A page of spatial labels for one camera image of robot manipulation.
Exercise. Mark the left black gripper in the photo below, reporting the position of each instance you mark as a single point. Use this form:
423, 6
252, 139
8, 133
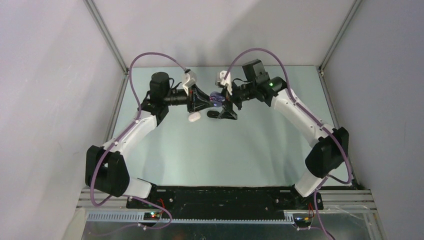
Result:
197, 100

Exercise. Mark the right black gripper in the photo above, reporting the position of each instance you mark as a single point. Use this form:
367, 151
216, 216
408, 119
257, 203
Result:
227, 112

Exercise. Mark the purple earbud charging case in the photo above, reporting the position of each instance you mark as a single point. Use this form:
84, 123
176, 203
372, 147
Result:
217, 99

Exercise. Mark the black earbud charging case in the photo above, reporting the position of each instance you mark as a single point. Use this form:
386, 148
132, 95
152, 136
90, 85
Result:
213, 114

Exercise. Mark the white earbud charging case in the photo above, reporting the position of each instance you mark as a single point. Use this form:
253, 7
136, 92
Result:
193, 117

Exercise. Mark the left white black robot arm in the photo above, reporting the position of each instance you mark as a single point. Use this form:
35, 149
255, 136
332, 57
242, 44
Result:
106, 168

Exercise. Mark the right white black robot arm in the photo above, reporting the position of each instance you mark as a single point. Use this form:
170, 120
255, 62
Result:
329, 145

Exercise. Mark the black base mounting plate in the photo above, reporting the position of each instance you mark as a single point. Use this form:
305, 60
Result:
228, 203

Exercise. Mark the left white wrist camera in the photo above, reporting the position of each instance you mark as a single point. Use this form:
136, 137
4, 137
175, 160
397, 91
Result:
188, 80

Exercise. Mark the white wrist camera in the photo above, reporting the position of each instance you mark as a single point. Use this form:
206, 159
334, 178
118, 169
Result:
188, 80
224, 80

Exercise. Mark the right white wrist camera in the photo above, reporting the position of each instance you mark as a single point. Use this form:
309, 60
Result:
224, 80

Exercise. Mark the left aluminium frame post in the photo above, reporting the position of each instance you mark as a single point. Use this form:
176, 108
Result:
106, 34

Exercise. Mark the aluminium frame post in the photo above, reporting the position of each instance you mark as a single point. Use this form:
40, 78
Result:
339, 35
106, 34

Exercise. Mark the aluminium front frame rail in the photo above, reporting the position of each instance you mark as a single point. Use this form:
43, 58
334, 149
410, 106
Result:
334, 201

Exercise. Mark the right aluminium frame post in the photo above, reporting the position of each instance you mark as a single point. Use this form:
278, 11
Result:
339, 35

